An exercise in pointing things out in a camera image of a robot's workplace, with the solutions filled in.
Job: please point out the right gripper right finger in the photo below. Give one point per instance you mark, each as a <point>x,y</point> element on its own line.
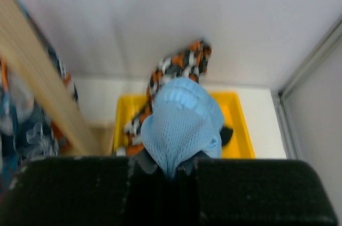
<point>252,192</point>

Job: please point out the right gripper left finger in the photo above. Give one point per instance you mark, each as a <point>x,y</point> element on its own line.
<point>84,191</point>

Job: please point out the light blue mesh shorts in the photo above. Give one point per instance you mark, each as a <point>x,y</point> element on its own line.
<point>185,120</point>

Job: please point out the teal orange patterned shorts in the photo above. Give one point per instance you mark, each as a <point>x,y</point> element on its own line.
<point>26,129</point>

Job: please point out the orange grey camo shorts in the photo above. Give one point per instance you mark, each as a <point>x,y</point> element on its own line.
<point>191,63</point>

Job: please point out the yellow plastic tray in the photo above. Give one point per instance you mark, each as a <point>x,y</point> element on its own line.
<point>239,147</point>

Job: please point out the wooden clothes rack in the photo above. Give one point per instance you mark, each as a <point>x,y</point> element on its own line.
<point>23,53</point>

